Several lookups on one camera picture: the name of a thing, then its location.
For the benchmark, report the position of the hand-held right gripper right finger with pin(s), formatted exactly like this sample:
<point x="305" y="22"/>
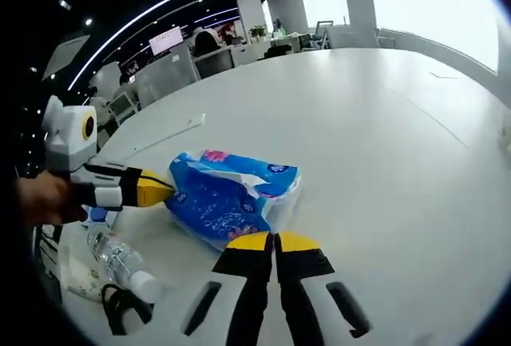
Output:
<point x="303" y="282"/>

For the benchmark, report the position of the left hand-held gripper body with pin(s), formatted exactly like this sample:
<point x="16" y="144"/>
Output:
<point x="68" y="138"/>

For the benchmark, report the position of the white frame chair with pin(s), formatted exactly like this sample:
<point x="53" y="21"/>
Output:
<point x="124" y="108"/>

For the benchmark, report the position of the clear water bottle red label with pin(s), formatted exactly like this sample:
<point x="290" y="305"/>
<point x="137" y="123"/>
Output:
<point x="116" y="258"/>

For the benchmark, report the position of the curved ceiling light strip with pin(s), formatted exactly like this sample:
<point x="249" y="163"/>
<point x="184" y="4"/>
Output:
<point x="159" y="2"/>

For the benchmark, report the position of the person's left hand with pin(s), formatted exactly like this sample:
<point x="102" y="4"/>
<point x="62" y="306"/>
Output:
<point x="44" y="198"/>

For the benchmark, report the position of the green potted plant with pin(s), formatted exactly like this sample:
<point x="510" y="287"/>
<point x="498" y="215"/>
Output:
<point x="257" y="32"/>

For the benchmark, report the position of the square ceiling panel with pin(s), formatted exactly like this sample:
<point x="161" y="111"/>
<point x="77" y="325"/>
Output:
<point x="66" y="56"/>

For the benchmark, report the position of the white table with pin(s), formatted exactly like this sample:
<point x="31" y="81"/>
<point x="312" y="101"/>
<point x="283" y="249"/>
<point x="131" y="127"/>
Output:
<point x="359" y="162"/>

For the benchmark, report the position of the wall screen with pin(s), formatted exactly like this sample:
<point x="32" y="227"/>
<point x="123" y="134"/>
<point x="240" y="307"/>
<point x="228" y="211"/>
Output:
<point x="165" y="41"/>

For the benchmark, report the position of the white power strip panel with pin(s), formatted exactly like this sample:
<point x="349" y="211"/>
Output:
<point x="187" y="124"/>

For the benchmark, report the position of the blue tissue packet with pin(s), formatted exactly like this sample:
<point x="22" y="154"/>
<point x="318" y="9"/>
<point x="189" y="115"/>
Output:
<point x="223" y="202"/>

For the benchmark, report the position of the wide window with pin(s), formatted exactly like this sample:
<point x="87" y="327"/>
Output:
<point x="431" y="2"/>

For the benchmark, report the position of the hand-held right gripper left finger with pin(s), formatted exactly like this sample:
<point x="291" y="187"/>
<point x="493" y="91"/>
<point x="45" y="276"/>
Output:
<point x="247" y="282"/>

